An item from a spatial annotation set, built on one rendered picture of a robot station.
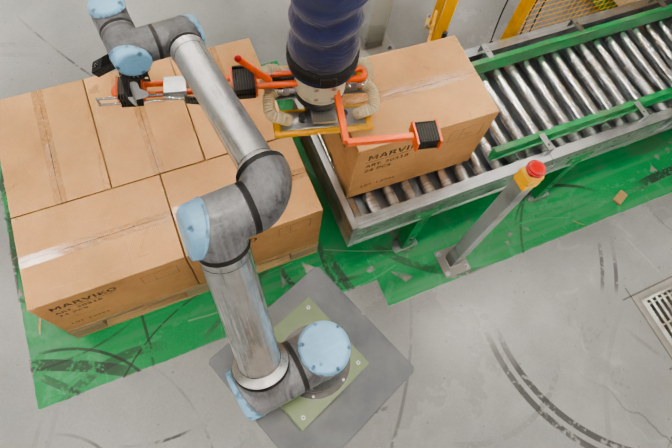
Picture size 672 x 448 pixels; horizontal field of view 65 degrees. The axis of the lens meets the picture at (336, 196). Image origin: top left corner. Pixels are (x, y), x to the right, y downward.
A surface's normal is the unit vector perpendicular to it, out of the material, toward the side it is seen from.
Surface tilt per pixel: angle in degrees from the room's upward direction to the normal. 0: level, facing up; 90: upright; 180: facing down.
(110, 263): 0
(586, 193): 0
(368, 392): 0
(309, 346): 9
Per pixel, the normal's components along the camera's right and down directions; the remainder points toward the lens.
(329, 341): 0.22, -0.46
